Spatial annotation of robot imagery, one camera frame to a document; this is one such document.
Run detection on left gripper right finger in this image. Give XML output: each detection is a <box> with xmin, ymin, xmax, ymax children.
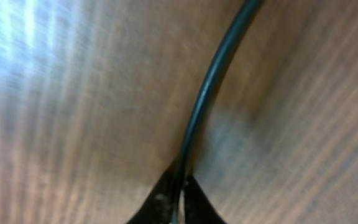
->
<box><xmin>184</xmin><ymin>175</ymin><xmax>226</xmax><ymax>224</ymax></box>

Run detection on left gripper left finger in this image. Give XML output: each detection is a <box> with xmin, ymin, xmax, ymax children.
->
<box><xmin>127</xmin><ymin>160</ymin><xmax>177</xmax><ymax>224</ymax></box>

